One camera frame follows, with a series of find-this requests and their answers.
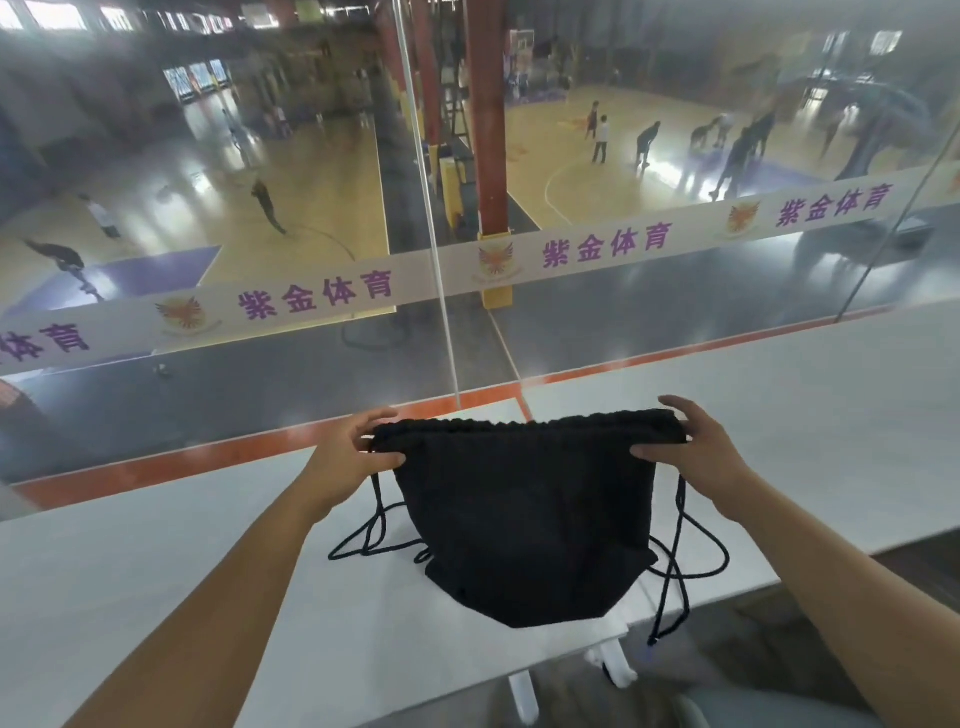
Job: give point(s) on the person's right hand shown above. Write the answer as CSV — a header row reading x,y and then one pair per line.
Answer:
x,y
709,457

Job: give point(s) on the person's left hand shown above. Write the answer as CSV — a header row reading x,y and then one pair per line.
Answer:
x,y
337,465

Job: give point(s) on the person's right thumb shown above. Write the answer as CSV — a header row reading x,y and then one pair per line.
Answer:
x,y
656,452

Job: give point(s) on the person's left thumb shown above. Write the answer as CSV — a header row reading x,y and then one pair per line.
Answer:
x,y
381,463

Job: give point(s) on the person's right forearm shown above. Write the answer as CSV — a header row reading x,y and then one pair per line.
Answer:
x,y
840,600

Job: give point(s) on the person's left forearm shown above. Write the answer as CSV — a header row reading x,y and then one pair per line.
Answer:
x,y
225,600

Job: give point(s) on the yellow pillar base pad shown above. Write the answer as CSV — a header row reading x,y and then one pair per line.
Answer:
x,y
496,294

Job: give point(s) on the white table leg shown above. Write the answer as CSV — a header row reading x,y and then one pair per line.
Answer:
x,y
523,697
616,664

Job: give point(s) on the white banner strip purple print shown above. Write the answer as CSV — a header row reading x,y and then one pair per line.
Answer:
x,y
600,244

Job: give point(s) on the clear glass panel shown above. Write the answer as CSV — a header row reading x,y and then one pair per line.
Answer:
x,y
187,150
675,112
922,255

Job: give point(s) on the red pillar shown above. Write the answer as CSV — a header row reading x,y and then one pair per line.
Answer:
x,y
487,112
426,67

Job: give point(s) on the grey basketball hoop stand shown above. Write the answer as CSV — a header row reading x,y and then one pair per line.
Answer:
x,y
885,124

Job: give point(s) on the yellow padded post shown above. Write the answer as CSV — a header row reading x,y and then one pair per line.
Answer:
x,y
454,191

